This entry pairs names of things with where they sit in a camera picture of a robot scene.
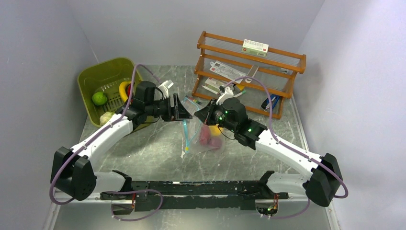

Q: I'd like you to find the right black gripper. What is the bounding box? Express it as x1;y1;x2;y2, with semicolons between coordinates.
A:
194;98;237;133

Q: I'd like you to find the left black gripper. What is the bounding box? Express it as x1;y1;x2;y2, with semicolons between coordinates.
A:
146;93;192;122

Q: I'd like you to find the yellow pear toy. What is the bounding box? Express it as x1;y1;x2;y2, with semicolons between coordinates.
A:
209;125;223;137

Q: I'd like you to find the dark red sweet potato toy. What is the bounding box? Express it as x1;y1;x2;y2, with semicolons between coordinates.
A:
199;125;211;146

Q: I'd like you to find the clear zip bag blue zipper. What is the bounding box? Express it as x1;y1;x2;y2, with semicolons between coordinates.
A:
181;96;225;153

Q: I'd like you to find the red chili toy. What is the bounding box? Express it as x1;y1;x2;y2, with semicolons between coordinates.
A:
125;84;132;100

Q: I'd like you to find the yellow banana toy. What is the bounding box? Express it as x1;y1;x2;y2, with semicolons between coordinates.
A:
119;81;131;102

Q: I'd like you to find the pale green cabbage toy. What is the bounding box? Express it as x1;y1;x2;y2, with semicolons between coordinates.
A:
99;112;115;126

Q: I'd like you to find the green lime toy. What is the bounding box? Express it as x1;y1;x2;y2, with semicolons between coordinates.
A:
91;92;108;106

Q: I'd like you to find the purple onion toy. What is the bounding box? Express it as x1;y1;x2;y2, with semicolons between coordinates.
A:
208;137;223;149

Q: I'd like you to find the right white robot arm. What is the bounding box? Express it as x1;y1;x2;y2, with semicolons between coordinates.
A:
194;98;343;207

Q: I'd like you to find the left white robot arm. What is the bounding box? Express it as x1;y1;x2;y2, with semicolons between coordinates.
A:
49;81;192;204

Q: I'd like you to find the pack of coloured markers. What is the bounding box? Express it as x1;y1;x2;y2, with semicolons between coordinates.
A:
187;96;202;105

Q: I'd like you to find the small white box lower shelf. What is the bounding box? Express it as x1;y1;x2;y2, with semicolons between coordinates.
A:
202;78;225;95

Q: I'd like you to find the flat white packaged item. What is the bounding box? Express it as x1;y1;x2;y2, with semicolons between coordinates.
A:
209;60;246;80

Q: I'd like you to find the blue stapler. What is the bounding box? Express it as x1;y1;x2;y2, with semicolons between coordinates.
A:
261;94;281;111

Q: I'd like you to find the orange wooden shelf rack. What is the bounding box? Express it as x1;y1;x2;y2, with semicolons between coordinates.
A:
192;31;306;119

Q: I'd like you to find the white green box on shelf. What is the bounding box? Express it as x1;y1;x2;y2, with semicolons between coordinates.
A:
241;39;269;58

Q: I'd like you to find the olive green plastic basket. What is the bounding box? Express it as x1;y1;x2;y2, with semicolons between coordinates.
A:
78;57;135;128

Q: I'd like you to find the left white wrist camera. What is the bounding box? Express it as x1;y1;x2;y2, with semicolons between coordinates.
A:
158;80;174;94

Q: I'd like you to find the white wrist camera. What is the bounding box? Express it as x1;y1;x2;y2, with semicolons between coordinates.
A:
158;80;174;94
216;86;234;105

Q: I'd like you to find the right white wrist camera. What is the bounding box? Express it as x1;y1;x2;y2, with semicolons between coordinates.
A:
216;86;234;105

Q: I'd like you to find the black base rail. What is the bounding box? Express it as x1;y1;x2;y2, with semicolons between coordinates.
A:
100;180;289;211

